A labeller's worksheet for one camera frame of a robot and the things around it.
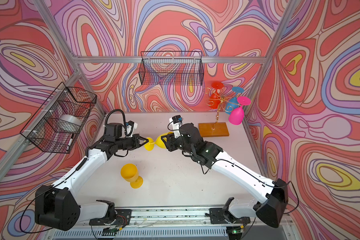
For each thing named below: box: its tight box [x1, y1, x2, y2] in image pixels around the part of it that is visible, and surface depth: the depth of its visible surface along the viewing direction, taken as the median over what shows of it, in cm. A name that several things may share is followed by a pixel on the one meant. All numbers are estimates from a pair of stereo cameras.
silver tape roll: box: [56, 114, 82, 134], surface depth 73 cm
